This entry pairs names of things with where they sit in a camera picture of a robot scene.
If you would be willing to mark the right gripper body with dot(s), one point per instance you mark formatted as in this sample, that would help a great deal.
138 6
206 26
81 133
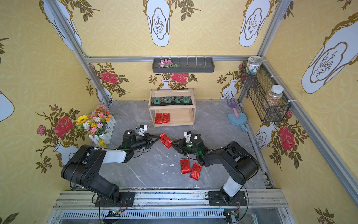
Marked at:
182 145

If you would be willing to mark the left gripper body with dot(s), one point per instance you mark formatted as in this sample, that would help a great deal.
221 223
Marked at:
148 140

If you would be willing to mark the red tea bag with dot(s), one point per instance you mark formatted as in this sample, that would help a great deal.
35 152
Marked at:
166 140
165 118
158 118
185 166
196 170

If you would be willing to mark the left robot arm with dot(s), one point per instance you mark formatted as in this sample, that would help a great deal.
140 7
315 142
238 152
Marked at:
83 168

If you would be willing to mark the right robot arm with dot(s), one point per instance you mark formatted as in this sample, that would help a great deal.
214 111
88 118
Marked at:
238 162

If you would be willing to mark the wooden two-tier shelf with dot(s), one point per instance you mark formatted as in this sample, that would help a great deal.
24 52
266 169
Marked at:
180 115

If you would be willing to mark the flower bouquet in white planter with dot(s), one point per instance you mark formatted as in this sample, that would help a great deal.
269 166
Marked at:
98 125

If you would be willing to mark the purple pink toy rake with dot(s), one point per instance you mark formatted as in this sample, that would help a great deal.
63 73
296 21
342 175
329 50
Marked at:
233 104

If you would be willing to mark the small circuit board left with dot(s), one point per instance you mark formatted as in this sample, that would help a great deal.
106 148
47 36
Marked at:
114 214

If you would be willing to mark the pink flowers in tray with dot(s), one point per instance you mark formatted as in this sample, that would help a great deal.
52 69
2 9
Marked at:
167 63

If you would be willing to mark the small connector right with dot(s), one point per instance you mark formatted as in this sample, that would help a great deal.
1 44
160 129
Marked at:
230 217

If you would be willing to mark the glass jar of sprinkles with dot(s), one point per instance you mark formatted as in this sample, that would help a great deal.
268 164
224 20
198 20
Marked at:
273 96

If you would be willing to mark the patterned lidded jar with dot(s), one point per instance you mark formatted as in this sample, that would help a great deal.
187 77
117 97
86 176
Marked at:
254 64

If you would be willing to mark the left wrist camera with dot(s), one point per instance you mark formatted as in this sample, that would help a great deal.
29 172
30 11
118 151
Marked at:
141 130

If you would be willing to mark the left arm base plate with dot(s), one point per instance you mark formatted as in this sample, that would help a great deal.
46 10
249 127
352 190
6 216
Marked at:
121 199

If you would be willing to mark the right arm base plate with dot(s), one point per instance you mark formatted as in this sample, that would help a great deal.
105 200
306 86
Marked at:
220 198

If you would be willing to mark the grey wall tray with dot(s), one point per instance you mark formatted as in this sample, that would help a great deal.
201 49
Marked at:
186 65

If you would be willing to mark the black wire wall basket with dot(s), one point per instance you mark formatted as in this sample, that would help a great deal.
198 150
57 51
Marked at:
254 98

